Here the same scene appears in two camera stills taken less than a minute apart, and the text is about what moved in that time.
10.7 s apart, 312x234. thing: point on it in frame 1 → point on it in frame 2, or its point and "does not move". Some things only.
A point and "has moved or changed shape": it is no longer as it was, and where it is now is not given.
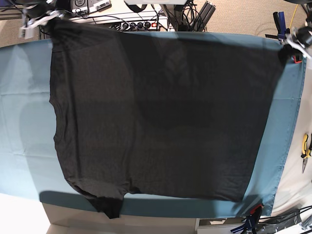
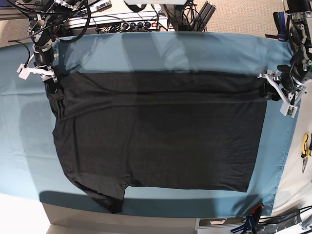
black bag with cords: (272, 224) does not move
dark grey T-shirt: (173, 113) has moved or changed shape
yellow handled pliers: (306, 154) does not move
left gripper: (301, 38) → (290, 90)
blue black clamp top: (279, 20) does not move
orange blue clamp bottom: (252, 221) does not move
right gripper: (36, 14) → (44, 58)
